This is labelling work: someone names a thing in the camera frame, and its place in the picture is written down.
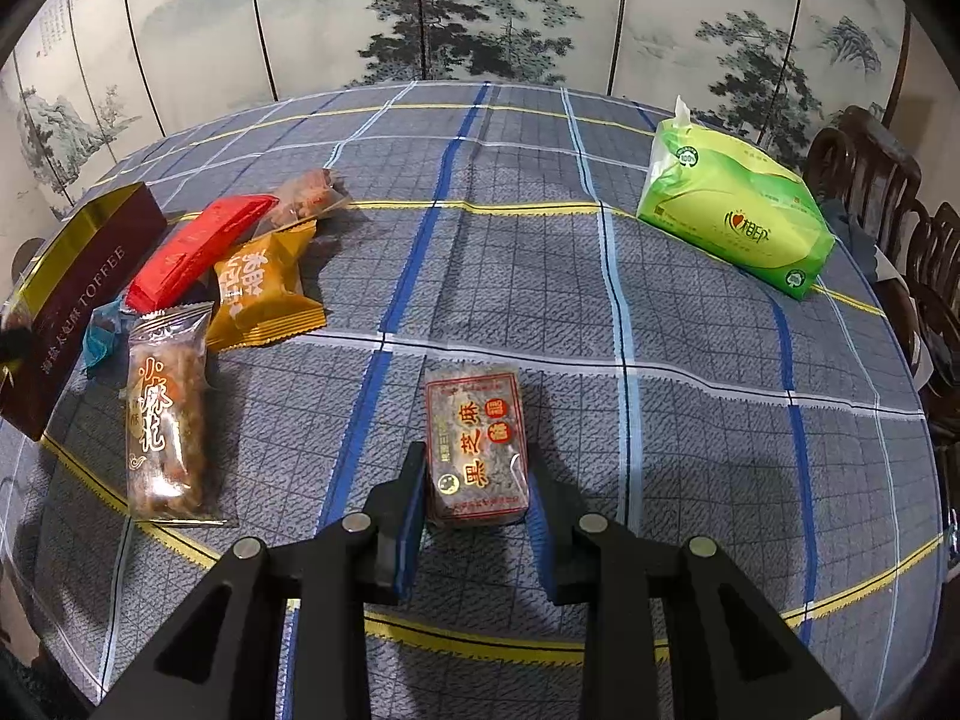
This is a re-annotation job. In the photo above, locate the black sesame cake packet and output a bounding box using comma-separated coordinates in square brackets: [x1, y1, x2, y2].
[425, 364, 530, 527]

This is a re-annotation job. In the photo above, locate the clear fried twist packet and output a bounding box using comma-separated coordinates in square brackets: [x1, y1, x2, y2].
[125, 301, 223, 527]

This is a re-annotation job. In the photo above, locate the teal candy wrapper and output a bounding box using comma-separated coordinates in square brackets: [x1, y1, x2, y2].
[82, 293, 139, 372]

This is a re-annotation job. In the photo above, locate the orange snack packet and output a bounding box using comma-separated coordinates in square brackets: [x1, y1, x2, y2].
[206, 220, 327, 353]

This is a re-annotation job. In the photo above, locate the blue plaid tablecloth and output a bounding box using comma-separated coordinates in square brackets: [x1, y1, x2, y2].
[2, 82, 946, 718]

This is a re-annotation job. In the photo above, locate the red snack packet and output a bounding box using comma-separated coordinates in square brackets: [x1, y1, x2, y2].
[125, 193, 278, 314]

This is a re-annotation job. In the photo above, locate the gold and maroon toffee tin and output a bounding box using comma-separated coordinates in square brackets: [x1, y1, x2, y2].
[2, 182, 167, 440]

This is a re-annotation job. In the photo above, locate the green tissue pack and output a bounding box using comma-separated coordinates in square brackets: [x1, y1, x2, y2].
[638, 99, 833, 299]

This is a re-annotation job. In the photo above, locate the clear brown pastry packet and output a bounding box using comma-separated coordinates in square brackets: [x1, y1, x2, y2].
[263, 167, 350, 231]

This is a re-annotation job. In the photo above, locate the dark wooden chair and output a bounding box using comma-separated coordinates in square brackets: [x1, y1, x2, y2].
[802, 104, 960, 421]

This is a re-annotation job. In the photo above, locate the painted folding screen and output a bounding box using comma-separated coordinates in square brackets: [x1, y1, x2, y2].
[2, 0, 907, 224]

